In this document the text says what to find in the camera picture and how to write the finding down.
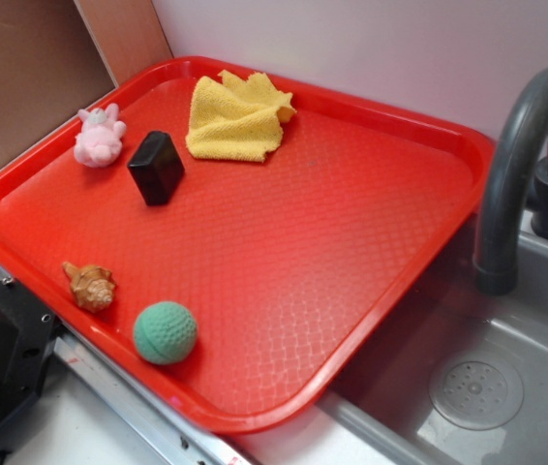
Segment pink plush bunny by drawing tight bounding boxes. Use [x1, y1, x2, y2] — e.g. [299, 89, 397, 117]
[74, 103, 127, 168]

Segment yellow cloth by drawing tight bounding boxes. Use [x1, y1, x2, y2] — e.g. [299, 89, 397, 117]
[186, 70, 296, 163]

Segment black rectangular block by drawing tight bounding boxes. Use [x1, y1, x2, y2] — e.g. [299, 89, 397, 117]
[127, 131, 185, 206]

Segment green dimpled ball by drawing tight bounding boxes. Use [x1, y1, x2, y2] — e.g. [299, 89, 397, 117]
[133, 301, 198, 365]

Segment brown seashell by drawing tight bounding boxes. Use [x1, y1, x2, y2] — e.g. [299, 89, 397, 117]
[62, 262, 117, 314]

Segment grey toy sink basin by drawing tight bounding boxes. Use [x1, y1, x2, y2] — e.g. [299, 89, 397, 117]
[320, 223, 548, 464]

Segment grey toy faucet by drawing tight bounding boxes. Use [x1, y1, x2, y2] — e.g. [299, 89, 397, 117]
[473, 68, 548, 295]

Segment brown cardboard panel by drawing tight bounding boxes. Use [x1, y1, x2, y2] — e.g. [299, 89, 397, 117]
[0, 1, 171, 169]

